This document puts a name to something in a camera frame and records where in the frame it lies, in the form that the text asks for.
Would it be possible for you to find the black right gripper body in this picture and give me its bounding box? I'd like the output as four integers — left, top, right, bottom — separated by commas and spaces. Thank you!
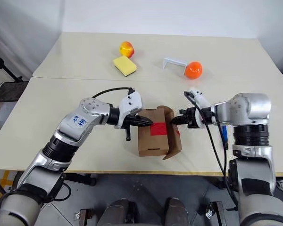
186, 107, 199, 129

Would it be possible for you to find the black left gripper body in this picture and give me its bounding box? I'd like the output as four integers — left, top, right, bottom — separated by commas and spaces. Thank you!
122, 113, 142, 141

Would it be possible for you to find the brown cardboard box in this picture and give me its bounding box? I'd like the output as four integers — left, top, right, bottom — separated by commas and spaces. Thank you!
137, 105, 183, 161

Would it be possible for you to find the white U-shaped plastic bracket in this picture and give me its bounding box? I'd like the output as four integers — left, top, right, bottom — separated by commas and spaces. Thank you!
162, 58, 188, 76

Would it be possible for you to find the red tape strip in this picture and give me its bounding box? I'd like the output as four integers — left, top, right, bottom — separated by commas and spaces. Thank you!
150, 122, 168, 137

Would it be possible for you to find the orange fruit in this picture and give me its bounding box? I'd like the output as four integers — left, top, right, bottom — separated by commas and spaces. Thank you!
184, 61, 203, 81

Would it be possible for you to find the yellow sponge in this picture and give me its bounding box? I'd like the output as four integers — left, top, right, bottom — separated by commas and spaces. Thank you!
112, 55, 138, 78

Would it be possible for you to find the black table foot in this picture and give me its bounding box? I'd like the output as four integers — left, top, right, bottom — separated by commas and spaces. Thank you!
63, 173, 97, 187

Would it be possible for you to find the red yellow apple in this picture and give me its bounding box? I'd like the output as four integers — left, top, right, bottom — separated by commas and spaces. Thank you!
119, 41, 135, 59

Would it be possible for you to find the dark rounded shape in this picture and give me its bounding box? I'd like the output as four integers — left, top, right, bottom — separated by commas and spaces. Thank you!
164, 197, 192, 226
103, 198, 138, 226

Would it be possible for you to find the black tripod stand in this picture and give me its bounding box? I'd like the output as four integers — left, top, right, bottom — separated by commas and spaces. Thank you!
0, 52, 25, 82

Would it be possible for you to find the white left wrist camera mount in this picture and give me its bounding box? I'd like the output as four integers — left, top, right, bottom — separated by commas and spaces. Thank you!
115, 91, 143, 129

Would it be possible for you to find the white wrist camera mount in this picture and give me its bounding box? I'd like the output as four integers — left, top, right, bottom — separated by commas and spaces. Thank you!
115, 91, 143, 129
187, 88, 213, 129

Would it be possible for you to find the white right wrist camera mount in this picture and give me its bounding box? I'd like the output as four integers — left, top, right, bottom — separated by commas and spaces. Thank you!
187, 88, 213, 129

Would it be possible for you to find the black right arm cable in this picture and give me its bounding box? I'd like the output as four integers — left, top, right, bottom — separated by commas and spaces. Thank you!
183, 91, 239, 208

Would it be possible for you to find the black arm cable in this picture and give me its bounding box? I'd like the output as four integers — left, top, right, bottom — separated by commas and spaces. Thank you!
183, 91, 239, 208
92, 87, 136, 98

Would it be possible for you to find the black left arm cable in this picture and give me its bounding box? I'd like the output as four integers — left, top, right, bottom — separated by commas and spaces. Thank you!
92, 87, 136, 98

